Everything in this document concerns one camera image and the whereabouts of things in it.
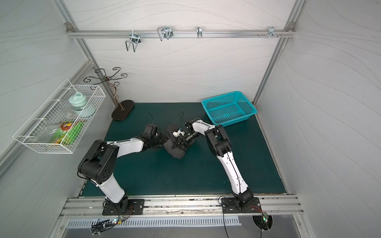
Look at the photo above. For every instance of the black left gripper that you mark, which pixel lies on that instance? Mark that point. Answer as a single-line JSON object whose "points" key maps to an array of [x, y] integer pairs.
{"points": [[160, 140]]}

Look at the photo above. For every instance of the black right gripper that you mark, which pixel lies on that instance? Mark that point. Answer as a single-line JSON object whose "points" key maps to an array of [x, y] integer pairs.
{"points": [[181, 140]]}

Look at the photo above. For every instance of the dark grey long pants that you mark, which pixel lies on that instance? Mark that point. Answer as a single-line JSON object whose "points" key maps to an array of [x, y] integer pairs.
{"points": [[176, 153]]}

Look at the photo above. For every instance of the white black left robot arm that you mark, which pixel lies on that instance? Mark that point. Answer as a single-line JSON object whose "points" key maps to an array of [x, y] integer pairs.
{"points": [[99, 163]]}

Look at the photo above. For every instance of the dark oval stand base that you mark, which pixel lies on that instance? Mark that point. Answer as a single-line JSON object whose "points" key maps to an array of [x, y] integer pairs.
{"points": [[123, 110]]}

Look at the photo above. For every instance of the teal plastic mesh basket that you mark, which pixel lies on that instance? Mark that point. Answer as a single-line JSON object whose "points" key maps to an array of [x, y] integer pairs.
{"points": [[228, 109]]}

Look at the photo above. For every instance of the ornate metal hook stand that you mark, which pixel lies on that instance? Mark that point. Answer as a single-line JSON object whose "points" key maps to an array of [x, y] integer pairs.
{"points": [[111, 80]]}

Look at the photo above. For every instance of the pale green lidded jar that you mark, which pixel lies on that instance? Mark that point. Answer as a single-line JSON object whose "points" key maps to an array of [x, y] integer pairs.
{"points": [[80, 105]]}

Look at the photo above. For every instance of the green snack packet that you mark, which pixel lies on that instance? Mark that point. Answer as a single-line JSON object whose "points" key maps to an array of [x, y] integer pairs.
{"points": [[67, 133]]}

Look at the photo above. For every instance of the white vent strip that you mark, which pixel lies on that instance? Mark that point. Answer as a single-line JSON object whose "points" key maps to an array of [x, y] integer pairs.
{"points": [[203, 221]]}

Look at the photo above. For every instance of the double metal hook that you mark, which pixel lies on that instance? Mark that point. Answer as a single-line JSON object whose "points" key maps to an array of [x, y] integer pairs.
{"points": [[133, 42]]}

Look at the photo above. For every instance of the small metal hook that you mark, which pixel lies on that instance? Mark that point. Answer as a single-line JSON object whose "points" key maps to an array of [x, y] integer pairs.
{"points": [[199, 32]]}

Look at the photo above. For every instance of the curved metal hook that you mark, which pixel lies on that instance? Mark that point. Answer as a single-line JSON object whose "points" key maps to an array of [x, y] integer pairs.
{"points": [[165, 32]]}

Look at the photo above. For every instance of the white wire wall basket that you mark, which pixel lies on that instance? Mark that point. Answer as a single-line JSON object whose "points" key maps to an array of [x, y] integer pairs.
{"points": [[37, 131]]}

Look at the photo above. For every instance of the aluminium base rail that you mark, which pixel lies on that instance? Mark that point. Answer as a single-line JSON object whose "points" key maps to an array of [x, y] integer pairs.
{"points": [[183, 205]]}

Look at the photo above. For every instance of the aluminium top rail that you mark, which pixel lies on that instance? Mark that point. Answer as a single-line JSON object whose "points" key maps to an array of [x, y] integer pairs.
{"points": [[189, 34]]}

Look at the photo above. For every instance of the metal bracket hook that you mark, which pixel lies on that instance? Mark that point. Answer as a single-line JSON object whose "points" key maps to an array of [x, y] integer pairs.
{"points": [[271, 33]]}

